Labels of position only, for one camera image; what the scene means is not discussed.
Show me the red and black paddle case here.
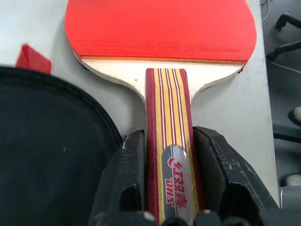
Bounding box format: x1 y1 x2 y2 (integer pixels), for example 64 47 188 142
0 43 123 226

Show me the red table tennis paddle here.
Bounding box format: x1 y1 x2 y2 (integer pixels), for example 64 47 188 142
65 0 256 226

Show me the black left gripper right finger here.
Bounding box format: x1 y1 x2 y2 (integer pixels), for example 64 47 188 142
192 126 281 214

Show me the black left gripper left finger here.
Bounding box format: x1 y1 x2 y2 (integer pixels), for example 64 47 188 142
94 129 146 214

